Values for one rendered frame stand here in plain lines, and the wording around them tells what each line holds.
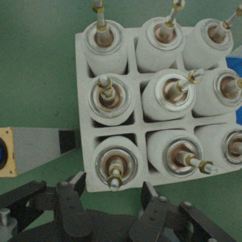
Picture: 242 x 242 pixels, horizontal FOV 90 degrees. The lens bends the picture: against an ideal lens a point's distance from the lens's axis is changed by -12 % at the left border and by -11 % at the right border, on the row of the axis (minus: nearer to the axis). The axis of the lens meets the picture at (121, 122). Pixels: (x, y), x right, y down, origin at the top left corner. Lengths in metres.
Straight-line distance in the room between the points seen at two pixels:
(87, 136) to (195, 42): 0.31
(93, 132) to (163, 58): 0.21
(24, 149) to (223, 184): 0.66
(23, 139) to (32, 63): 0.45
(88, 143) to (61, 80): 0.32
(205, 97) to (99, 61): 0.22
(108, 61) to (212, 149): 0.26
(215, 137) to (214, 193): 0.39
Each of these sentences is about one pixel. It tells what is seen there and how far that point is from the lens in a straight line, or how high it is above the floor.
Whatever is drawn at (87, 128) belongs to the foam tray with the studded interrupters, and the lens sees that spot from 0.32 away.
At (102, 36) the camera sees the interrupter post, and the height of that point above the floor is 0.27.
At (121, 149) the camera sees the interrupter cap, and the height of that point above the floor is 0.25.
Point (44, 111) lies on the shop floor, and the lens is 0.57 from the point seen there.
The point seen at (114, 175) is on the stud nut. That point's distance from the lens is 0.17.
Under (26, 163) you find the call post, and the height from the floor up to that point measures 0.29.
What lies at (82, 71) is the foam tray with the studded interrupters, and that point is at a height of 0.18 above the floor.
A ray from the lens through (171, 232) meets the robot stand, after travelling 0.50.
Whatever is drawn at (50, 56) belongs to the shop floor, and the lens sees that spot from 0.63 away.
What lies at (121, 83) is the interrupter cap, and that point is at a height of 0.25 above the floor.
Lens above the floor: 0.49
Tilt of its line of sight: 87 degrees down
